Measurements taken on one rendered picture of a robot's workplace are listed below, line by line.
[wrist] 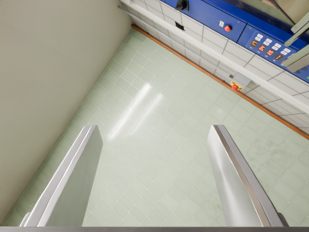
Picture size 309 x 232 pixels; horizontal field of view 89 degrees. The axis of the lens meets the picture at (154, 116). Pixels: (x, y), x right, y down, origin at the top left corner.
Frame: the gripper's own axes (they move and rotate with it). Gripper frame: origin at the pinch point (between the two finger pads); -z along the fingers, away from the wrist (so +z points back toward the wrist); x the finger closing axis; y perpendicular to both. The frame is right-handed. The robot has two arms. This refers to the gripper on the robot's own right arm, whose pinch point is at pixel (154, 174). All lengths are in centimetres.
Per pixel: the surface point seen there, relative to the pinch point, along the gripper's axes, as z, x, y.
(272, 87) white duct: -75, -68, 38
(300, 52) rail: -36, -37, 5
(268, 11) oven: -58, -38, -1
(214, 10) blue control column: -72, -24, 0
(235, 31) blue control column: -69, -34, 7
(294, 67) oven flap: -39, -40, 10
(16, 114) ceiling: -87, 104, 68
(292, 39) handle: -42, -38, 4
